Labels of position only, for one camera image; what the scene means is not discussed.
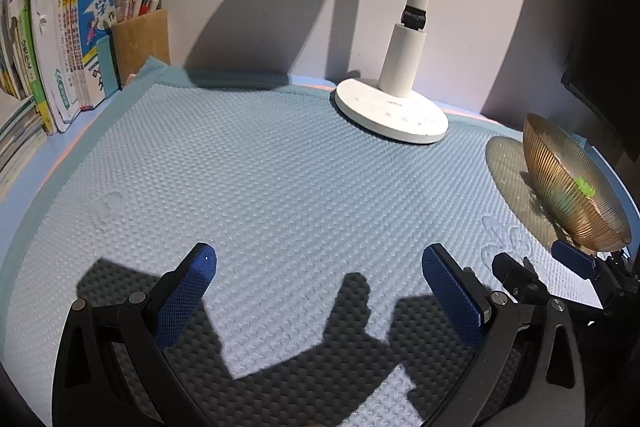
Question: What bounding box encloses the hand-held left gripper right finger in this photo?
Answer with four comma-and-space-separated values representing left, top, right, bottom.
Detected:
422, 243, 587, 427

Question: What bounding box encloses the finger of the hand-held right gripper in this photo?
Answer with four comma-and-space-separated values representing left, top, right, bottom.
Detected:
491, 252, 606, 324
551, 240, 640, 309

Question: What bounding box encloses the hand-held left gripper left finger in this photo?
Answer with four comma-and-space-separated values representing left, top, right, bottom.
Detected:
51, 243, 219, 427

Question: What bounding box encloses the amber ribbed glass bowl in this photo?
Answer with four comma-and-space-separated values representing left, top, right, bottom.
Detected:
522, 113, 631, 252

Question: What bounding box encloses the blue textured desk mat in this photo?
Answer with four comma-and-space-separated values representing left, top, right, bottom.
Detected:
0, 57, 626, 427

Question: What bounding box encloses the white desk lamp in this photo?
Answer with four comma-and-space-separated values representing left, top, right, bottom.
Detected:
332, 0, 449, 145

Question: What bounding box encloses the black monitor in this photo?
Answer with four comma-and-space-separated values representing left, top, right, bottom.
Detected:
560, 0, 640, 158

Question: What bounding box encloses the stack of flat books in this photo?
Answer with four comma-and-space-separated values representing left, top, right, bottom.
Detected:
0, 97, 49, 188

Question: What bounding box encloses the light blue plastic holder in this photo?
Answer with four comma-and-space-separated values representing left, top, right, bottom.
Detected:
96, 36, 123, 94

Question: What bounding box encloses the brown pen holder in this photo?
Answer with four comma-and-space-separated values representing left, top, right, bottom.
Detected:
111, 9, 172, 82

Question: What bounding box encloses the row of upright books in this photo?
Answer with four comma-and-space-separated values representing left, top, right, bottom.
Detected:
0, 0, 143, 135

